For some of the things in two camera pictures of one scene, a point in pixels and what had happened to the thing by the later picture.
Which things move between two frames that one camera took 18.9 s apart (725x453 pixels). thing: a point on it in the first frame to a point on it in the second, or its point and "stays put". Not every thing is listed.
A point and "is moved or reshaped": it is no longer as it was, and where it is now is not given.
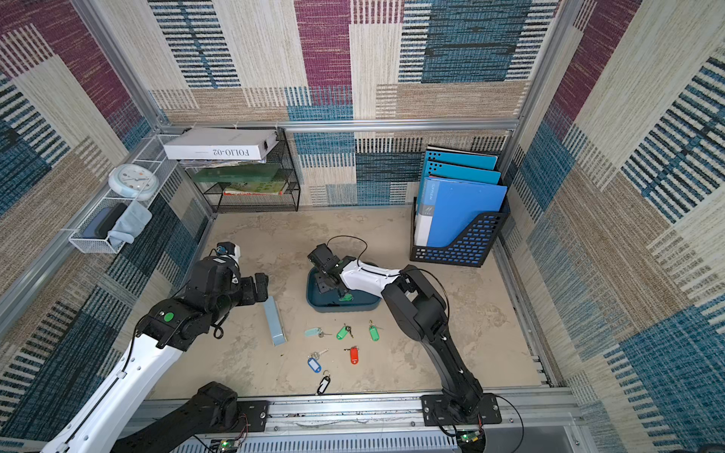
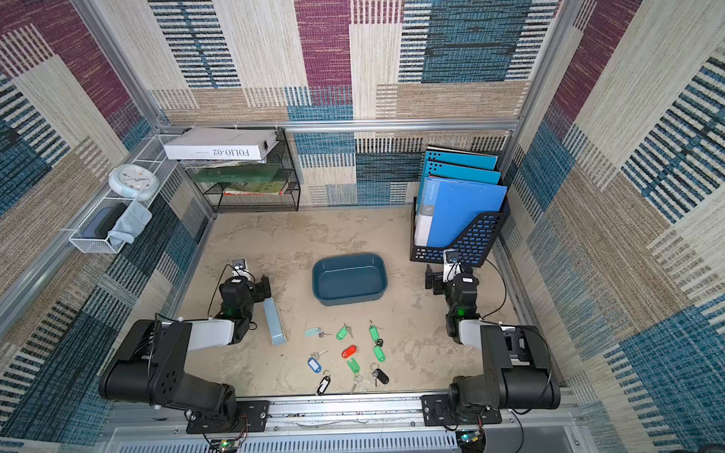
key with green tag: (374, 333) stays put
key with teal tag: (315, 331) stays put
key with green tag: (342, 333) stays put
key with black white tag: (325, 382) stays put
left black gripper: (249, 293) to (266, 292)
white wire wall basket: (126, 207) stays put
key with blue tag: (313, 361) stays put
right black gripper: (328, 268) to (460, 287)
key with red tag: (354, 354) is moved or reshaped
